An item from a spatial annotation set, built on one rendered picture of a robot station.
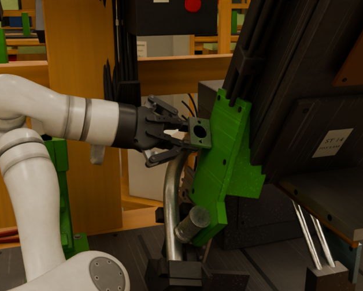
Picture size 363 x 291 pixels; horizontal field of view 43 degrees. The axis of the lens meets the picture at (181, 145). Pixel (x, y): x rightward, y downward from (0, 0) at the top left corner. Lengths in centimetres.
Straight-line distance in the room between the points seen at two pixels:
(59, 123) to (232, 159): 27
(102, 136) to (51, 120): 8
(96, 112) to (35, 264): 25
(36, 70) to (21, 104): 41
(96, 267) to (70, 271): 4
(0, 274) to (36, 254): 38
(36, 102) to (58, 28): 32
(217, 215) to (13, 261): 48
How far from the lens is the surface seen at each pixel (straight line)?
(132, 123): 74
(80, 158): 107
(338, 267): 82
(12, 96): 71
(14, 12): 770
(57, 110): 72
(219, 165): 77
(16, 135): 68
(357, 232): 68
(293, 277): 97
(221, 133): 78
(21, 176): 65
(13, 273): 101
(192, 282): 82
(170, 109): 81
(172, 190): 88
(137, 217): 121
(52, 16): 101
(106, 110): 74
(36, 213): 64
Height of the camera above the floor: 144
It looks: 19 degrees down
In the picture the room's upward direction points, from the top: straight up
